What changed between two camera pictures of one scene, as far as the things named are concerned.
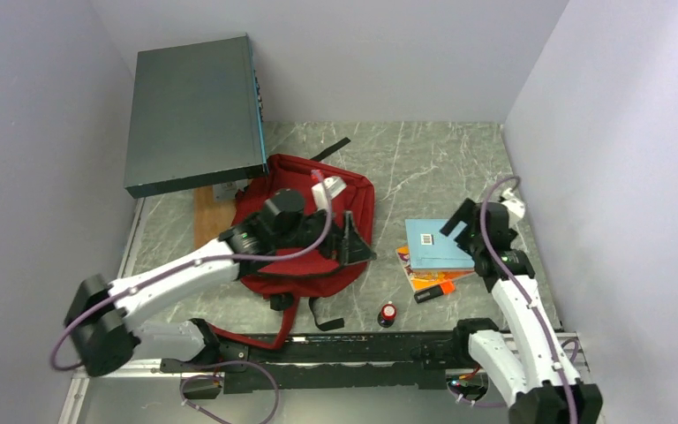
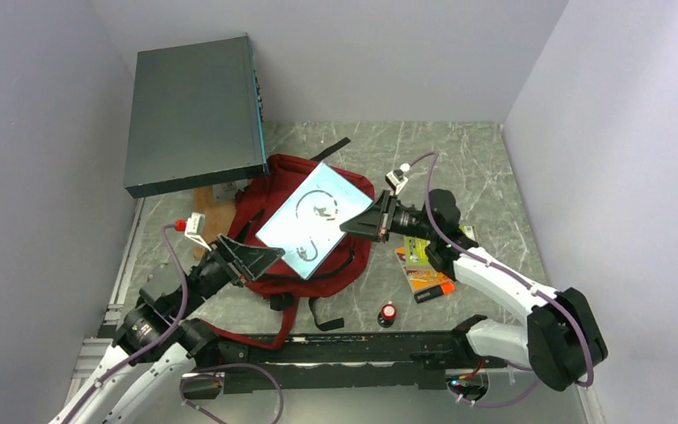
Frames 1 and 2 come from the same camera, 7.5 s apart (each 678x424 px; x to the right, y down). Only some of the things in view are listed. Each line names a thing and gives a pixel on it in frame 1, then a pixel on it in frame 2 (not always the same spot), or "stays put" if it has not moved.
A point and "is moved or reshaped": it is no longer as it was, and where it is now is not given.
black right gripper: [465, 208] -> [375, 222]
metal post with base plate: [226, 192] stays put
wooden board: [210, 217] stays put
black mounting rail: [342, 361] stays put
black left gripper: [355, 248] -> [249, 261]
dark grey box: [195, 117] stays put
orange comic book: [420, 279] stays put
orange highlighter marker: [447, 288] stays put
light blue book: [431, 249] is moved or reshaped
